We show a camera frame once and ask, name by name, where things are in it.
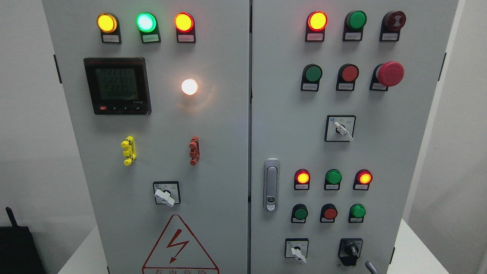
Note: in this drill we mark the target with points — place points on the black rotary knob switch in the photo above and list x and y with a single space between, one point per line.
350 250

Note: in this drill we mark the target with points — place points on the red terminal connector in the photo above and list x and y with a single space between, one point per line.
194 150

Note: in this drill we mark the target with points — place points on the red lit lamp lower left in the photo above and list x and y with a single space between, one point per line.
302 179

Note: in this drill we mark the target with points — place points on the red lit lamp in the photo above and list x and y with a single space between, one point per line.
302 179
315 26

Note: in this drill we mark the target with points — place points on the white lit indicator lamp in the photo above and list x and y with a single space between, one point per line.
189 87

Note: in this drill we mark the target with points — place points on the green push button upper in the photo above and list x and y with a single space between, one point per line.
311 76

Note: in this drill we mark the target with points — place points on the green push button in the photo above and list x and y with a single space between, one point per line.
299 213
311 76

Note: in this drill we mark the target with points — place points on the green push button lower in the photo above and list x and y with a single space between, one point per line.
299 213

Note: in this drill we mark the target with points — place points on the left grey cabinet door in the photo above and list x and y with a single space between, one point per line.
214 192

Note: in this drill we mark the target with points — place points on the grey cabinet door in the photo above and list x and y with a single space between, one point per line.
214 192
289 124

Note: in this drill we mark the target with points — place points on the green lamp lower middle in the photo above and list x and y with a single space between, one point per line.
332 180

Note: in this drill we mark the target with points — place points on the right grey cabinet door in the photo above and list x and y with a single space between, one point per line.
289 124

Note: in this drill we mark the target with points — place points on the red push button lower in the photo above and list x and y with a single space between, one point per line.
328 213

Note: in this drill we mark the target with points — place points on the red push button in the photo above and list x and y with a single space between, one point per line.
328 213
346 77

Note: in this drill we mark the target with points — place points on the yellow terminal connector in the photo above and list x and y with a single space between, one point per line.
129 151

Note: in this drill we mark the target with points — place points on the red push button upper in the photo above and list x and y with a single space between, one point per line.
346 77

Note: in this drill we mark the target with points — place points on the red lamp lower right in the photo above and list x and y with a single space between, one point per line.
362 180

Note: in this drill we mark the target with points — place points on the red lit lamp left door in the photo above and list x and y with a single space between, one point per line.
185 28

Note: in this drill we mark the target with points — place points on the red high voltage warning sticker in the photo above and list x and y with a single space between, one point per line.
178 251

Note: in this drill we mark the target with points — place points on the green lamp bottom row right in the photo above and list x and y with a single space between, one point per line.
357 213

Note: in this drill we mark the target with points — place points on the black digital power meter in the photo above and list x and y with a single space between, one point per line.
118 86

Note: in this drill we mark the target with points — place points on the red lit lamp top right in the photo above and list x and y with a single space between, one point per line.
315 26

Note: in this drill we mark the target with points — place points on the green lit indicator lamp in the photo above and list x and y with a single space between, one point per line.
148 27

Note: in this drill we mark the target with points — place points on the red emergency stop mushroom button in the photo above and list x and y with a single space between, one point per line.
386 75

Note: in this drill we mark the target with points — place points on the green lamp top right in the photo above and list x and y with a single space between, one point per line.
353 25

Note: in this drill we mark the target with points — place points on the yellow indicator lamp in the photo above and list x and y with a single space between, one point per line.
109 28

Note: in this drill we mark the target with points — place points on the dark red buzzer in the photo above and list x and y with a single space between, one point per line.
391 26

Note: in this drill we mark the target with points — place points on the black device with antenna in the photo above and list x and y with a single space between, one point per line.
18 254

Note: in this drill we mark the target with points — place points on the silver door lock handle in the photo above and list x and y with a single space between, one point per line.
271 172

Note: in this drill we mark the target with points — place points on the white selector switch left door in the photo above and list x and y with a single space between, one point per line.
167 193

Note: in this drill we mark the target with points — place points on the white selector switch upper right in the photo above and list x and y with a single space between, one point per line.
339 128

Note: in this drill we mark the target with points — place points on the white selector switch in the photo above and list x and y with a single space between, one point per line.
339 128
297 248

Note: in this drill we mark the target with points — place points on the white selector switch bottom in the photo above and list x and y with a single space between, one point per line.
297 248

